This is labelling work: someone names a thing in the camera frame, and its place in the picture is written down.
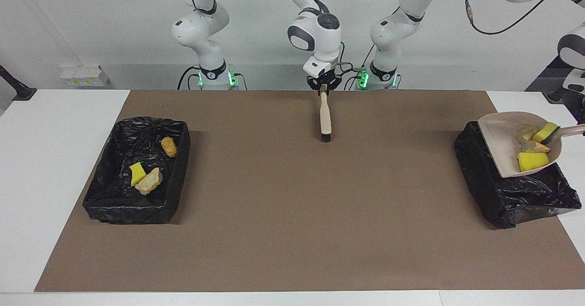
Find beige hand brush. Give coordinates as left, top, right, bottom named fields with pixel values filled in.
left=319, top=90, right=333, bottom=143

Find green and yellow sponge piece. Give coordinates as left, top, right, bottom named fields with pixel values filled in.
left=532, top=121, right=561, bottom=144

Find pale crumbly foam piece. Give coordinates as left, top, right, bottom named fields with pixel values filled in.
left=513, top=124, right=540, bottom=143
left=521, top=141, right=551, bottom=154

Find large yellow sponge piece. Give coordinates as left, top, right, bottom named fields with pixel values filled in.
left=517, top=152, right=550, bottom=173

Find beige plastic dustpan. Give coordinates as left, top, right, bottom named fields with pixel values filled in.
left=477, top=111, right=585, bottom=179

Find brown toy bread roll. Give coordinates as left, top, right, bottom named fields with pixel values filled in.
left=160, top=136, right=178, bottom=158

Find striped toy croissant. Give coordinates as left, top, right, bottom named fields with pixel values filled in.
left=135, top=167, right=164, bottom=196

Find small yellow sponge piece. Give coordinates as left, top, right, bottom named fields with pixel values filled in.
left=129, top=162, right=147, bottom=187

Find black bag-lined bin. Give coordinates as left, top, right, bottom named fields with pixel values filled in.
left=82, top=116, right=191, bottom=225
left=454, top=120, right=582, bottom=230

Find brown table mat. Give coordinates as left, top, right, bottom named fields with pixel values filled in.
left=34, top=90, right=585, bottom=293

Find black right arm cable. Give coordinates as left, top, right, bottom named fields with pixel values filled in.
left=223, top=0, right=355, bottom=74

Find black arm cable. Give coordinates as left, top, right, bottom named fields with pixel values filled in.
left=223, top=0, right=355, bottom=74
left=464, top=0, right=582, bottom=36

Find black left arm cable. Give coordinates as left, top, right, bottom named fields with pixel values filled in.
left=464, top=0, right=582, bottom=36

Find white wall socket box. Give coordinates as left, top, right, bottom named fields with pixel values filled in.
left=60, top=65, right=110, bottom=87

